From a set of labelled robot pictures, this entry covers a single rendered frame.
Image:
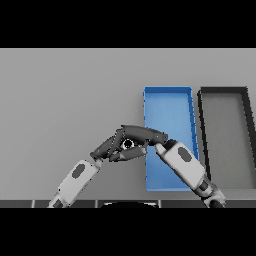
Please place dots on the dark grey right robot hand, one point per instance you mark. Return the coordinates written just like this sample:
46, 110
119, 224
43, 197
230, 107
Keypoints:
141, 133

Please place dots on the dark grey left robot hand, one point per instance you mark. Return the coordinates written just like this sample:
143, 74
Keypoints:
106, 149

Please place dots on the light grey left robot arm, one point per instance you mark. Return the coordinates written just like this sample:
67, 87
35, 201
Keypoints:
77, 178

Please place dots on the blue bin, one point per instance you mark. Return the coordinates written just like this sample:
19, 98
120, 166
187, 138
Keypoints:
166, 110

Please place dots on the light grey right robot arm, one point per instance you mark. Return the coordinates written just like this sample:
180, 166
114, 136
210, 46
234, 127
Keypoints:
185, 163

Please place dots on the dark grey bin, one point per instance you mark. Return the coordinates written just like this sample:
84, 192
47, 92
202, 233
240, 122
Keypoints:
225, 133

